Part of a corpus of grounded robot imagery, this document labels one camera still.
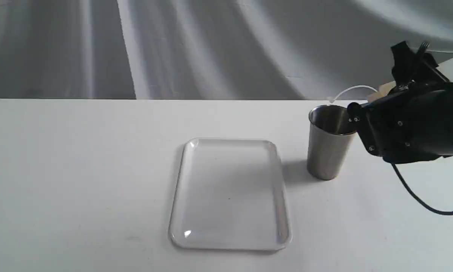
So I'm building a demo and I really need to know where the stainless steel cup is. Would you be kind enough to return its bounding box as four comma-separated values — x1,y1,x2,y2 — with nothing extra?
306,105,356,181

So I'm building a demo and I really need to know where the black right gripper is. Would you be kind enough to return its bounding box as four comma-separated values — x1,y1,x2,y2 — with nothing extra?
347,41,453,164

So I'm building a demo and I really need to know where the translucent squeeze bottle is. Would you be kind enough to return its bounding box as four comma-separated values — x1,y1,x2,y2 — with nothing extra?
325,57,453,104

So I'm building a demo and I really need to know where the black cable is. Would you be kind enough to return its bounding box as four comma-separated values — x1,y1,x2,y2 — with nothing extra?
391,162,453,216

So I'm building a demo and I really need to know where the white plastic tray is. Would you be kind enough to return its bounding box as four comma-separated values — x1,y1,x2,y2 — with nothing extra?
169,138,292,251

